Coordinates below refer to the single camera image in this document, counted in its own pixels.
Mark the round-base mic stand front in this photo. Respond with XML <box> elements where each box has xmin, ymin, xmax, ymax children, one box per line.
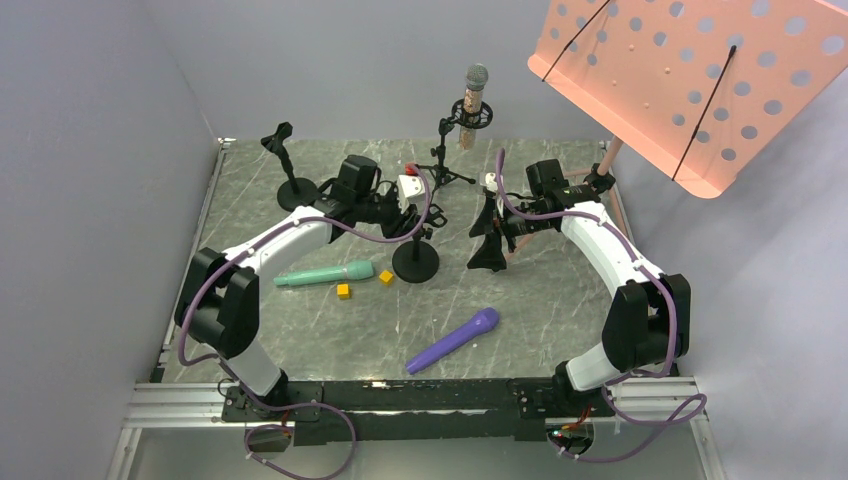
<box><xmin>392</xmin><ymin>204</ymin><xmax>447</xmax><ymax>284</ymax></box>

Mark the round-base mic stand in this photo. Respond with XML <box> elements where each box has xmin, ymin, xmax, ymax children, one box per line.
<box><xmin>392</xmin><ymin>204</ymin><xmax>447</xmax><ymax>284</ymax></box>
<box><xmin>260</xmin><ymin>122</ymin><xmax>319</xmax><ymax>212</ymax></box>

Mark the purple microphone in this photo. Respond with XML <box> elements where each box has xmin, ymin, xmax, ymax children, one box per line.
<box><xmin>405</xmin><ymin>307</ymin><xmax>500</xmax><ymax>375</ymax></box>

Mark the tripod stand with shock mount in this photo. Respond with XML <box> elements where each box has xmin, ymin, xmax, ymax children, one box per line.
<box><xmin>417</xmin><ymin>97</ymin><xmax>496</xmax><ymax>193</ymax></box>

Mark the rhinestone glitter microphone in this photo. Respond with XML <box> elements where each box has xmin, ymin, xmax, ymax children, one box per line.
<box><xmin>459</xmin><ymin>63</ymin><xmax>489</xmax><ymax>150</ymax></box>

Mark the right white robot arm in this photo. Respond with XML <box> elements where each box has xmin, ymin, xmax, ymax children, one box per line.
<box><xmin>467</xmin><ymin>159</ymin><xmax>691</xmax><ymax>392</ymax></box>

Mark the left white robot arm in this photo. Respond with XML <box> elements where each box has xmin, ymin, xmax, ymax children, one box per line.
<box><xmin>174</xmin><ymin>155</ymin><xmax>433</xmax><ymax>407</ymax></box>

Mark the round-base mic stand rear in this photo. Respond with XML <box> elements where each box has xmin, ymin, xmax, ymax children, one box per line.
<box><xmin>260</xmin><ymin>122</ymin><xmax>319</xmax><ymax>212</ymax></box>

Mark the pink music stand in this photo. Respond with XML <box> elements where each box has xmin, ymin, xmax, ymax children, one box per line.
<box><xmin>527</xmin><ymin>1</ymin><xmax>847</xmax><ymax>261</ymax></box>

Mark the teal microphone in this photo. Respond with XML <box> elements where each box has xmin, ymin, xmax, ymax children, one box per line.
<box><xmin>273</xmin><ymin>260</ymin><xmax>375</xmax><ymax>287</ymax></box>

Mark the yellow cube near teal mic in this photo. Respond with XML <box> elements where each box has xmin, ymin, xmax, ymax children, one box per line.
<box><xmin>336</xmin><ymin>283</ymin><xmax>352</xmax><ymax>300</ymax></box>

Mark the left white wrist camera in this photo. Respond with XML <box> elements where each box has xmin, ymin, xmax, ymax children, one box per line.
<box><xmin>396</xmin><ymin>163</ymin><xmax>427</xmax><ymax>213</ymax></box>

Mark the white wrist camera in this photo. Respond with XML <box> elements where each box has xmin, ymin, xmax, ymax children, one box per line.
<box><xmin>481</xmin><ymin>172</ymin><xmax>499</xmax><ymax>195</ymax></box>
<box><xmin>396</xmin><ymin>163</ymin><xmax>427</xmax><ymax>213</ymax></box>

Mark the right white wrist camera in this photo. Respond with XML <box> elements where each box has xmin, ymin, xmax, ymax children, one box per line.
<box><xmin>481</xmin><ymin>172</ymin><xmax>499</xmax><ymax>195</ymax></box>

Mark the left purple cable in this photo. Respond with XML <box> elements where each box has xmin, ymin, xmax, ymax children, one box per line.
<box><xmin>176</xmin><ymin>165</ymin><xmax>435</xmax><ymax>480</ymax></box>

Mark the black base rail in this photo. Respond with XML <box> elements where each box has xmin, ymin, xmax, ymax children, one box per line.
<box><xmin>221</xmin><ymin>377</ymin><xmax>613</xmax><ymax>446</ymax></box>

